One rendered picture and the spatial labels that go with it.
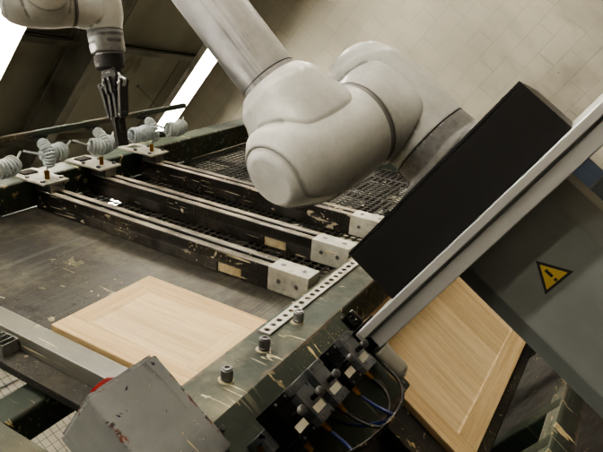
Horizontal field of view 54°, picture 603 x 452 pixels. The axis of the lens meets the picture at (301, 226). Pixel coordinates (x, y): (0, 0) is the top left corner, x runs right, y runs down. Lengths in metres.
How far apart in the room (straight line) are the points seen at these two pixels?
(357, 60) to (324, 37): 5.98
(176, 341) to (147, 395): 0.55
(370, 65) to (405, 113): 0.10
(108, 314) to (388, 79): 0.87
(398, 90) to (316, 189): 0.24
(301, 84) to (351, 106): 0.09
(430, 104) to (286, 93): 0.26
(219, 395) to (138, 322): 0.37
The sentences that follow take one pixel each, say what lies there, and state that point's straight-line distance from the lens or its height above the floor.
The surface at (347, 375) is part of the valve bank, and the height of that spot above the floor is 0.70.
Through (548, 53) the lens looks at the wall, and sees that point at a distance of 6.49.
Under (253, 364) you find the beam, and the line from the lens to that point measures 1.24.
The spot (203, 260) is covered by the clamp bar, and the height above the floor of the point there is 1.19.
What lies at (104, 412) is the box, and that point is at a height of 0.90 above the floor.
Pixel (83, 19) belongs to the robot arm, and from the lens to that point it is 1.65.
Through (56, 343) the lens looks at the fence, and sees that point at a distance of 1.37.
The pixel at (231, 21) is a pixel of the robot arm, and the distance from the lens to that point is 0.98.
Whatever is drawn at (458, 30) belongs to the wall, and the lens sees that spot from 6.61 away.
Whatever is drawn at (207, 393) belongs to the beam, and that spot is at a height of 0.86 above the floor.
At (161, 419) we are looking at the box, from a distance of 0.83.
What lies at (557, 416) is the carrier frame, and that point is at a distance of 1.92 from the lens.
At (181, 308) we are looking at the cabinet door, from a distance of 1.50.
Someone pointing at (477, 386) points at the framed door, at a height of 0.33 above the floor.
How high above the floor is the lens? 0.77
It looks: 10 degrees up
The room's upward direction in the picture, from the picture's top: 44 degrees counter-clockwise
